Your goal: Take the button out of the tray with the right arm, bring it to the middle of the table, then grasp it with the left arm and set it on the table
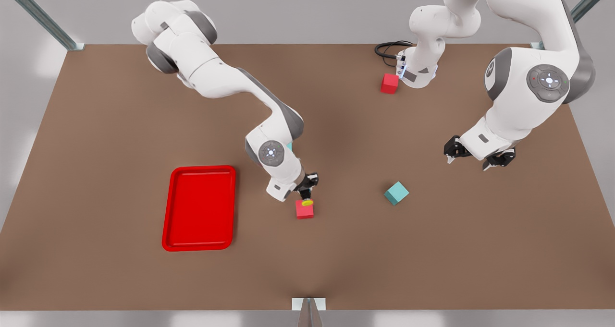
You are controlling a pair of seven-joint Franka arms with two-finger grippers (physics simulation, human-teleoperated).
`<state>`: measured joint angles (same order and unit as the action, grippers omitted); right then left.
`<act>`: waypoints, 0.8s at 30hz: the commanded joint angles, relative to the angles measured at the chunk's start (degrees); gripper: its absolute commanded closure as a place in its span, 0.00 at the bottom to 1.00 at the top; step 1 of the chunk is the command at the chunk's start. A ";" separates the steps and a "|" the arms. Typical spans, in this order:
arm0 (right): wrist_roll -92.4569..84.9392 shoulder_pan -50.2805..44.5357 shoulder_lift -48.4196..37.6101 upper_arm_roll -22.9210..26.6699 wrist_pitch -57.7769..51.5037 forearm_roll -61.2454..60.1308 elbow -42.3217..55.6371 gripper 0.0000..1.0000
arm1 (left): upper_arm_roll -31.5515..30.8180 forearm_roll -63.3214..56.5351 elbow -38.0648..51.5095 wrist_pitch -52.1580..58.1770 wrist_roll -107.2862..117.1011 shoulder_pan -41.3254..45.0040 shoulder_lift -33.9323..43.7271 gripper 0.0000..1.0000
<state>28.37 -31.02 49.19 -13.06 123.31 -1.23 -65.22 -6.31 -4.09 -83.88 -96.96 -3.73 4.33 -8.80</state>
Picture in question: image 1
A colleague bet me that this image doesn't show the teal cube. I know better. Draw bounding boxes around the teal cube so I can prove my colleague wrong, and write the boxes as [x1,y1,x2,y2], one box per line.
[383,181,410,206]

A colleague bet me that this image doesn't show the red rectangular tray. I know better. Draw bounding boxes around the red rectangular tray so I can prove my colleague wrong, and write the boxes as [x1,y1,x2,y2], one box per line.
[161,165,237,252]

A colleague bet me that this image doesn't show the black cable loop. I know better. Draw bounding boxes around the black cable loop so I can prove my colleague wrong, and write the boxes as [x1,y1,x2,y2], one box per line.
[374,41,415,69]

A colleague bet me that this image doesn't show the silver frame post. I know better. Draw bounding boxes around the silver frame post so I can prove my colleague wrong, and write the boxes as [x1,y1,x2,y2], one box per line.
[0,0,85,51]
[530,0,615,49]
[292,297,327,327]

